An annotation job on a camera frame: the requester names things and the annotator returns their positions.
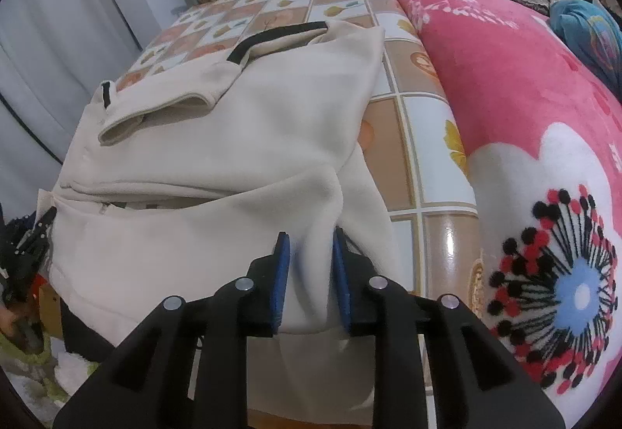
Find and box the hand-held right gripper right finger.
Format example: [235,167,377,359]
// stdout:
[333,227,567,429]

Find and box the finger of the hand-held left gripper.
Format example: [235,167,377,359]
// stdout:
[14,206,58,264]

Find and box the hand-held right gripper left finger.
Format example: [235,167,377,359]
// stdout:
[52,232,292,429]

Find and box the beige zip jacket black trim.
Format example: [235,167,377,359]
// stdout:
[36,19,406,425]

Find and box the green white fuzzy cloth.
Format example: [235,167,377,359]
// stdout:
[0,332,100,429]

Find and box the pale grey curtain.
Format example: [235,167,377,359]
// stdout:
[0,0,163,216]

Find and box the pink floral blanket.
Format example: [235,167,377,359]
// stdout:
[362,0,622,429]

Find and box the blue printed cloth bundle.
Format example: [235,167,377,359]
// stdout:
[549,0,622,89]

